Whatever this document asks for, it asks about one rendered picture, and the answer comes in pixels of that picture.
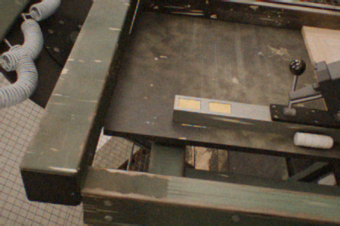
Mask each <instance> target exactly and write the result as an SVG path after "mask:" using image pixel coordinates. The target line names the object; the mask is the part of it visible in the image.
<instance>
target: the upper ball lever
mask: <svg viewBox="0 0 340 226"><path fill-rule="evenodd" d="M306 69H307V65H306V62H305V61H304V60H303V59H299V58H297V59H294V60H292V61H291V63H290V64H289V71H290V72H291V73H292V74H293V75H294V77H293V80H292V86H291V93H292V92H294V91H296V86H297V82H298V76H300V75H302V74H304V73H305V71H306ZM282 111H283V114H284V115H287V116H292V117H294V116H295V115H296V110H294V108H292V104H291V100H290V99H289V102H288V107H287V108H286V107H284V108H283V109H282Z"/></svg>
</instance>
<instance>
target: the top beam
mask: <svg viewBox="0 0 340 226"><path fill-rule="evenodd" d="M138 2H139V0H95V1H94V3H93V5H92V8H91V9H90V12H89V14H88V16H87V18H86V20H85V23H84V24H83V27H82V29H81V31H80V34H79V36H78V38H77V41H76V42H75V44H74V47H73V49H72V50H71V53H70V56H69V58H68V60H67V61H66V65H65V67H64V68H63V71H62V72H61V76H60V77H59V79H58V82H57V83H56V86H55V89H54V90H53V91H52V95H51V97H50V98H49V101H48V104H47V105H46V108H45V110H44V112H43V113H42V117H41V119H40V120H39V123H38V125H37V127H36V130H35V132H34V134H33V137H32V139H31V140H30V143H29V146H28V147H27V150H26V152H25V153H24V157H23V158H22V160H21V162H20V164H19V169H20V175H21V177H22V181H23V183H24V189H25V190H26V195H27V199H28V200H29V201H34V202H46V203H51V204H59V205H65V206H78V205H80V204H81V201H82V198H81V195H80V185H81V181H82V178H83V173H84V172H85V167H86V166H87V165H89V166H92V163H93V159H94V157H95V153H96V147H97V146H98V142H99V138H100V134H101V133H102V127H103V124H104V121H105V117H106V114H107V110H108V108H109V103H110V99H111V97H112V92H113V89H114V86H115V81H116V79H117V75H118V70H119V68H120V64H121V61H122V57H123V54H124V50H125V46H126V44H127V40H128V37H129V32H130V30H131V26H132V22H133V19H134V14H135V11H136V8H137V3H138Z"/></svg>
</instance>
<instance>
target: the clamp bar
mask: <svg viewBox="0 0 340 226"><path fill-rule="evenodd" d="M143 11H154V12H162V13H166V14H178V15H187V16H191V17H202V18H207V19H216V20H228V21H232V22H240V23H245V24H257V25H261V26H270V27H281V28H286V29H295V30H301V29H302V27H303V26H305V27H316V28H320V29H329V30H340V7H339V6H334V5H324V4H314V3H310V2H299V1H295V0H143Z"/></svg>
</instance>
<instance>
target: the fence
mask: <svg viewBox="0 0 340 226"><path fill-rule="evenodd" d="M179 99H191V100H196V101H200V110H198V109H193V108H182V107H178V103H179ZM210 102H212V103H222V104H226V105H231V113H223V112H219V111H210V110H209V103H210ZM172 121H174V122H179V123H184V124H196V125H205V126H210V127H221V128H230V129H235V130H247V131H252V132H261V133H273V134H277V135H286V136H290V137H294V135H295V134H296V133H297V132H300V133H312V134H316V135H325V136H328V137H331V138H332V139H333V142H340V130H339V129H335V128H326V127H314V126H310V125H301V124H289V123H284V122H279V121H272V120H271V113H270V110H269V106H261V105H250V104H245V103H236V102H224V101H220V100H215V99H203V98H194V97H190V96H178V95H175V103H174V108H173V113H172Z"/></svg>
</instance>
